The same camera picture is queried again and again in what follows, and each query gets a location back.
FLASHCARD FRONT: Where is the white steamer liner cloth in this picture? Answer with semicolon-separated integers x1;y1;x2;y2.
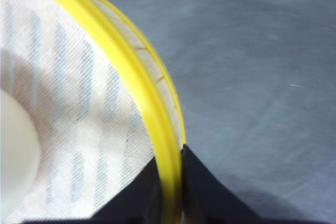
1;0;153;223

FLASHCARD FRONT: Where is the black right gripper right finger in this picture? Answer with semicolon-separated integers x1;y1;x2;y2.
181;144;256;223

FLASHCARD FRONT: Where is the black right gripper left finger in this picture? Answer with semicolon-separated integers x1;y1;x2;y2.
90;158;162;223

